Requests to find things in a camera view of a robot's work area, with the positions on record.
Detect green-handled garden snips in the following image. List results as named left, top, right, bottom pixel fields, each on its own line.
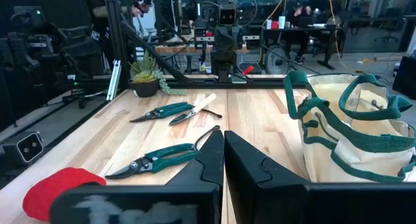
left=129, top=102, right=195, bottom=123

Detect black office chair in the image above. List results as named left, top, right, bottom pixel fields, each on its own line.
left=373, top=8, right=403, bottom=44

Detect succulent plant in black pot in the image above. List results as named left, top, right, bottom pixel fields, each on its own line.
left=128, top=50, right=188, bottom=98

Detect beige green-trimmed gardening bag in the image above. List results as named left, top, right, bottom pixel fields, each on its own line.
left=283, top=70, right=416, bottom=184

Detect black table-level camera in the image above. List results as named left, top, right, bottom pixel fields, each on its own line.
left=2, top=131, right=45, bottom=165

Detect black neighbouring robot rig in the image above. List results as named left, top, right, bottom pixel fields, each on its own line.
left=0, top=6, right=108, bottom=127

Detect black box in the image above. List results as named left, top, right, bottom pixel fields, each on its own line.
left=392, top=56, right=416, bottom=101

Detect wooden background table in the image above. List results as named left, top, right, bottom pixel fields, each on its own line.
left=155, top=44, right=250, bottom=55

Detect person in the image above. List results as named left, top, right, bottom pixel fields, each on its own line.
left=81, top=0, right=146, bottom=33
left=285, top=3, right=318, bottom=64

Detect silver aluminium bar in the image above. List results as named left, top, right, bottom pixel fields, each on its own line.
left=106, top=60, right=122, bottom=101

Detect round floor fan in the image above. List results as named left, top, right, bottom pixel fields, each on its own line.
left=265, top=44, right=293, bottom=76

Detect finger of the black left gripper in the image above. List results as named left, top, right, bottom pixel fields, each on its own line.
left=214, top=25, right=229, bottom=55
left=228, top=25, right=243, bottom=55

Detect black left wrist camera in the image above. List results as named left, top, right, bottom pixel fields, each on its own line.
left=218, top=6, right=237, bottom=27

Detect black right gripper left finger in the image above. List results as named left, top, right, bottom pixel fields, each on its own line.
left=165, top=129, right=225, bottom=186

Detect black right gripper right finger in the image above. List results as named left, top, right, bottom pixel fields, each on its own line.
left=224, top=130, right=310, bottom=224

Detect wooden-handled metal trowel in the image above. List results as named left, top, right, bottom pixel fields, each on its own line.
left=168, top=93, right=217, bottom=126

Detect red gardening glove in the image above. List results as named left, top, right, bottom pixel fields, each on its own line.
left=22, top=167, right=107, bottom=222

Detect orange hanging cable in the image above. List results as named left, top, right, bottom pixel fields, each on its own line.
left=327, top=0, right=358, bottom=72

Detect black office desk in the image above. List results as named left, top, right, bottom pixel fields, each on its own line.
left=261, top=22, right=341, bottom=71

